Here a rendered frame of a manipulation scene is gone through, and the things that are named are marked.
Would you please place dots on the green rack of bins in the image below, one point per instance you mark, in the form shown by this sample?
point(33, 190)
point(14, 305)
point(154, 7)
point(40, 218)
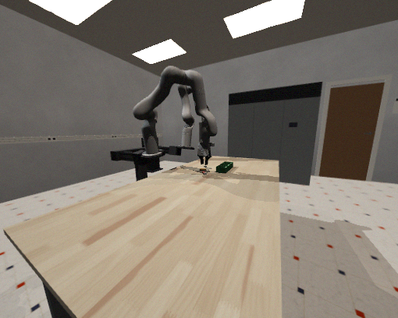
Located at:
point(224, 167)

